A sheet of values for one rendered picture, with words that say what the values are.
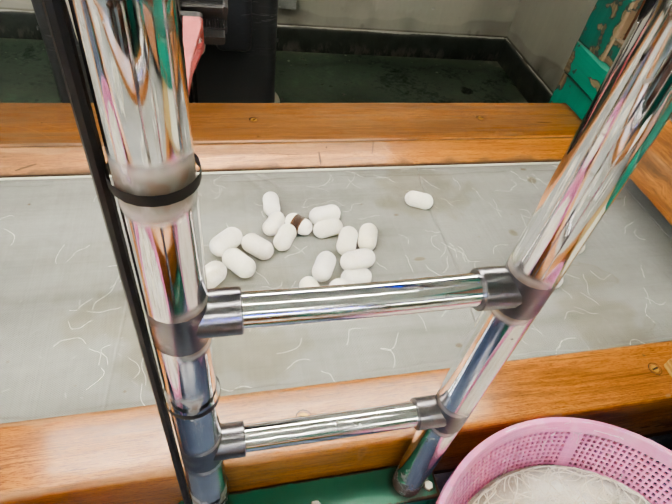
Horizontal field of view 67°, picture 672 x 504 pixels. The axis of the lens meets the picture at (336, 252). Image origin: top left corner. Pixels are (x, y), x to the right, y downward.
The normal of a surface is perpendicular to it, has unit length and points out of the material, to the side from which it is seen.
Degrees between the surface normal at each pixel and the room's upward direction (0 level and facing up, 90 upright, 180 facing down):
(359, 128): 0
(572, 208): 90
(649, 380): 0
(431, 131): 0
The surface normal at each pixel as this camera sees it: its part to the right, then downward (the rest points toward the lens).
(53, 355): 0.12, -0.69
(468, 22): 0.15, 0.71
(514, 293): 0.23, 0.22
